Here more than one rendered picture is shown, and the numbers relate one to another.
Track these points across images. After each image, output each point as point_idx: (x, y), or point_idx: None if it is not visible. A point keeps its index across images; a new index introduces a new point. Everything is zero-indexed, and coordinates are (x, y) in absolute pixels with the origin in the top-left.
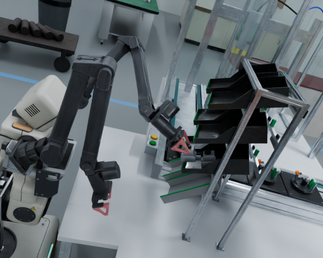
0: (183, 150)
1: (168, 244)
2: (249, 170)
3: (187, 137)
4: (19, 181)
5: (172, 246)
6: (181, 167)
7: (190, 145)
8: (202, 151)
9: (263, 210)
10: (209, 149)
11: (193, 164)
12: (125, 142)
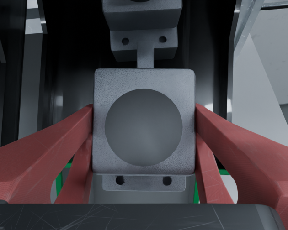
0: (204, 169)
1: (228, 189)
2: None
3: (41, 132)
4: None
5: (230, 179)
6: (221, 173)
7: (143, 97)
8: (16, 60)
9: (27, 7)
10: (12, 2)
11: None
12: None
